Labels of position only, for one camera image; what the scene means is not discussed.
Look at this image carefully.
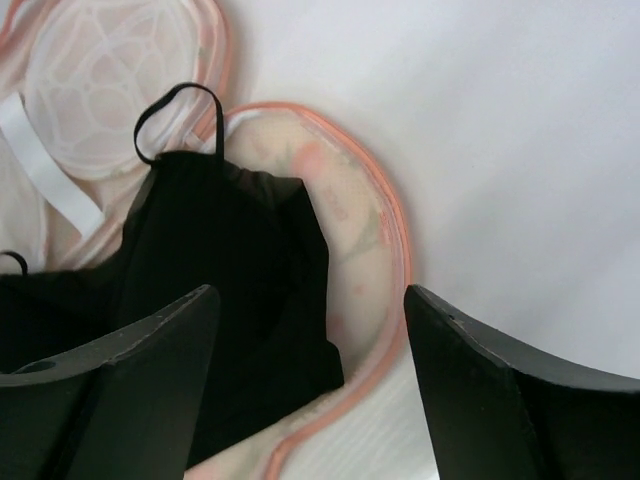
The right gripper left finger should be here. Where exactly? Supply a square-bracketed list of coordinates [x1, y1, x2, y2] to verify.
[1, 285, 220, 479]

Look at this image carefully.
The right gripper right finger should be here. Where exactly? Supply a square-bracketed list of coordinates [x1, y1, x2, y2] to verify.
[404, 285, 639, 480]

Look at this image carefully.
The black bra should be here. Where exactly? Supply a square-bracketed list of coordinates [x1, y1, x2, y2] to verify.
[0, 82, 346, 474]

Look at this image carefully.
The peach floral mesh laundry bag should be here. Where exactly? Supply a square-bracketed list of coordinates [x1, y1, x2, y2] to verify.
[1, 1, 411, 479]

